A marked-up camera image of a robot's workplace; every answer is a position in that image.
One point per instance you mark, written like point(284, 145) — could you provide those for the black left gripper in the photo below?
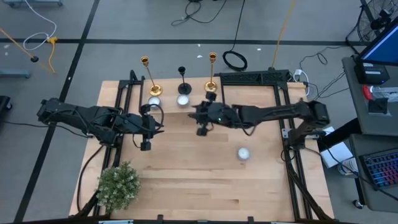
point(140, 124)

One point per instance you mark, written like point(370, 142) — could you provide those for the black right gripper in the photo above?
point(217, 115)

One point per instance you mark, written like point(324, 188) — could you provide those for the tall gold candlestick holder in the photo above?
point(211, 86)
point(155, 90)

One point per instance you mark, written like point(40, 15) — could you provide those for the black candlestick holder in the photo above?
point(184, 89)

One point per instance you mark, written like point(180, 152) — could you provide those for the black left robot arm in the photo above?
point(81, 116)

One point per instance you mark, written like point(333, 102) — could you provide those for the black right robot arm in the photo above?
point(280, 112)

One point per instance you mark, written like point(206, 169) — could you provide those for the white purple leaf candle tin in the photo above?
point(183, 99)

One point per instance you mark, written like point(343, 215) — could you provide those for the purple floral candle tin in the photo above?
point(154, 101)

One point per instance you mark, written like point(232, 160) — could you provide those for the blue yellow floral candle tin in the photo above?
point(243, 153)

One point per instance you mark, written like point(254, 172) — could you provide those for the green artificial potted plant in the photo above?
point(118, 186)

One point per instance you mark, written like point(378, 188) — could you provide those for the white power adapter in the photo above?
point(298, 72)

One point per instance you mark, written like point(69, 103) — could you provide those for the white paper sheet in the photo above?
point(337, 154)

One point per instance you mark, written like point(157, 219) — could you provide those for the grey cart base bar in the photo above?
point(31, 3)
point(14, 73)

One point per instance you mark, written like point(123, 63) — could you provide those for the black caster wheel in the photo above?
point(4, 104)

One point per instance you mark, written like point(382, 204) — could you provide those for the person's shoe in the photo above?
point(348, 166)

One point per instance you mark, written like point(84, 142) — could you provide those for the black desktop device box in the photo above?
point(371, 73)

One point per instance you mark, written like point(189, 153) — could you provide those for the small black desk object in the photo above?
point(377, 106)

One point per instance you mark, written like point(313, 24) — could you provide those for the clear plastic bag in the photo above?
point(385, 92)

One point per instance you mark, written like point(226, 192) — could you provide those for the backlit computer keyboard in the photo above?
point(382, 169)

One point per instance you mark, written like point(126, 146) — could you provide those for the black floor fan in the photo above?
point(367, 18)

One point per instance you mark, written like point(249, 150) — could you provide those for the grey keyboard desk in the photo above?
point(373, 200)

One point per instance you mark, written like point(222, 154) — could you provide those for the computer monitor with blue screen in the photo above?
point(385, 46)

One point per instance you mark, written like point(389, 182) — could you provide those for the black aluminium table frame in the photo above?
point(253, 76)

